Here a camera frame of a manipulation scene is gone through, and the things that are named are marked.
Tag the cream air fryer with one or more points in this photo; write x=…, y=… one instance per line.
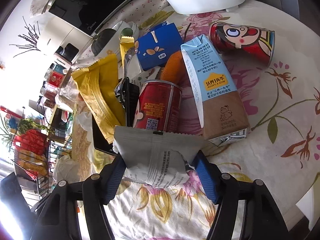
x=61, y=38

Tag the yellow snack bag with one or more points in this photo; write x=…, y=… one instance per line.
x=103, y=77

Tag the wire storage rack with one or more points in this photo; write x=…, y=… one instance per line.
x=37, y=149

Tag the dried branch decoration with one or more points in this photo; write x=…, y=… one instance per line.
x=31, y=38

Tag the red cartoon can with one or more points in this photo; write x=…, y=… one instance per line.
x=158, y=106
x=257, y=42

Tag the white plastic trash bin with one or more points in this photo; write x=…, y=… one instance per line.
x=309, y=206

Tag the white bowl with fruit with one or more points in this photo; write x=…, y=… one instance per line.
x=107, y=42

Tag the blue brown milk carton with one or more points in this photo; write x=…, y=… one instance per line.
x=221, y=113

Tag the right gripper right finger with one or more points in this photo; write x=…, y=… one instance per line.
x=262, y=217

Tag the blue cardboard snack box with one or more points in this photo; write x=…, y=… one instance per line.
x=155, y=47

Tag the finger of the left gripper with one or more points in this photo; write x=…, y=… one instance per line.
x=16, y=214

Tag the orange peel piece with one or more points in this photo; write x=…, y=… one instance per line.
x=174, y=69

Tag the grey white snack wrapper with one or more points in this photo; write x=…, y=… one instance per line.
x=159, y=159

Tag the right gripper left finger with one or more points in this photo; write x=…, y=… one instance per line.
x=59, y=218

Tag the glass jar with lid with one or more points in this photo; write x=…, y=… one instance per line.
x=67, y=96

